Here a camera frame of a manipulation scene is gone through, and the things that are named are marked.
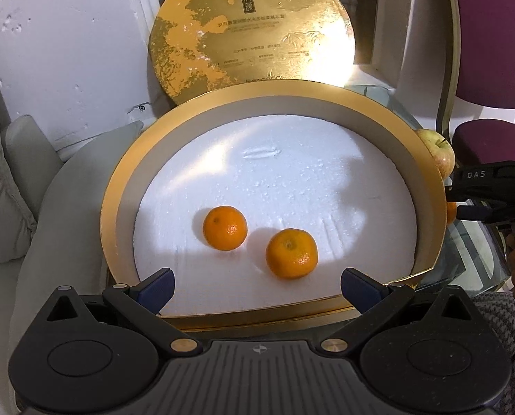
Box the small grey cushion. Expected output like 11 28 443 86
4 114 65 225

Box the purple chair with gold frame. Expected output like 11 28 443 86
434 0 515 170

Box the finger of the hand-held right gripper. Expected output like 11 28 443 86
455 204 495 222

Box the round gold box lid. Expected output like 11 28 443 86
147 0 356 107

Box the grey sofa armrest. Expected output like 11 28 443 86
9 121 145 398

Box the yellow-red apple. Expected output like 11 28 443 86
414 128 456 181

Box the white foam insert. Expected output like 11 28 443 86
132 114 418 316

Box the glass desktop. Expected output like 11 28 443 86
106 82 515 343

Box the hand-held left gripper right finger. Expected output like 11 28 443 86
315 267 479 356

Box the houndstooth patterned cloth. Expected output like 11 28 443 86
468 289 515 415

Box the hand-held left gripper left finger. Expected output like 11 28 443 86
45 267 198 358

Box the round gold gift box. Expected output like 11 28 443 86
100 79 449 334

